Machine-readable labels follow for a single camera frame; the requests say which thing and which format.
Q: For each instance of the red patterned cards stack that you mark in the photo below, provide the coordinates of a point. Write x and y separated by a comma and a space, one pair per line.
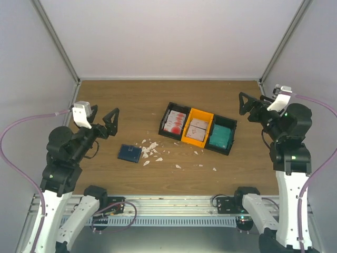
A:
174, 122

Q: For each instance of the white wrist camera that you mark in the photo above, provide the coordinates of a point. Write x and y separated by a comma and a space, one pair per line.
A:
81, 111
281, 96

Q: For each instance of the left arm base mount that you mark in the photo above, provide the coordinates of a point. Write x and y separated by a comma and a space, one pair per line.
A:
116, 206

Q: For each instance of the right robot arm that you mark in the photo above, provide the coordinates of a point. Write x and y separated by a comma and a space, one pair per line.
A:
287, 125

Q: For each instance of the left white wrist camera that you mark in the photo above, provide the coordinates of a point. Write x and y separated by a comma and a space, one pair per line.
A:
81, 111

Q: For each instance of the white pink cards stack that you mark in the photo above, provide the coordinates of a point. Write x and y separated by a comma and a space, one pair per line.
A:
197, 129

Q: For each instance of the orange bin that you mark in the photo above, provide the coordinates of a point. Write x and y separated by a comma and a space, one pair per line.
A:
202, 115

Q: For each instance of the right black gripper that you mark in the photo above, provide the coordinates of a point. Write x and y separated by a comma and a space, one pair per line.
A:
259, 105

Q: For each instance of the aluminium frame post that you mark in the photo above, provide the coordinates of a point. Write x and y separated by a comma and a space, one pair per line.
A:
294, 23
55, 38

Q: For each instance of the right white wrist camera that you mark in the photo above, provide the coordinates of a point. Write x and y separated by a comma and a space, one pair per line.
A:
281, 96

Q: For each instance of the left aluminium frame post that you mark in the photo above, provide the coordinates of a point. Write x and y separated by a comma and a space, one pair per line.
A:
55, 38

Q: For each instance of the white paper scrap pile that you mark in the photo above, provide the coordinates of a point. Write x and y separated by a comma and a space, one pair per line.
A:
150, 151

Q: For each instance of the black bin left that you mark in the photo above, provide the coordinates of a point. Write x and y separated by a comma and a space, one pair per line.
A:
175, 107

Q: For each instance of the black bin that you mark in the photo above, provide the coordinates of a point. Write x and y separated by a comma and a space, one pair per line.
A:
223, 121
175, 107

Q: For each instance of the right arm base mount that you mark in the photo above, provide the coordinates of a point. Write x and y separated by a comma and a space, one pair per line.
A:
228, 205

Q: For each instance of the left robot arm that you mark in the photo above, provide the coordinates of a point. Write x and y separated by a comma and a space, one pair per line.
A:
65, 151

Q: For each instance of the black bin right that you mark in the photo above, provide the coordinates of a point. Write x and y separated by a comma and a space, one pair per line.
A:
223, 121

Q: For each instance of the right aluminium frame post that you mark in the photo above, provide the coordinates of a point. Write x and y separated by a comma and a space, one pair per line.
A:
294, 23

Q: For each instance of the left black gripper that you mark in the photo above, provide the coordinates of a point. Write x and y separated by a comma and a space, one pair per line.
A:
112, 127

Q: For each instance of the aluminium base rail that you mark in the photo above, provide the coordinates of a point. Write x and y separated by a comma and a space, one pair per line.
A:
161, 206

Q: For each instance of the grey slotted cable duct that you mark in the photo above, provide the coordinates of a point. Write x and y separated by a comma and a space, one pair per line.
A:
151, 221

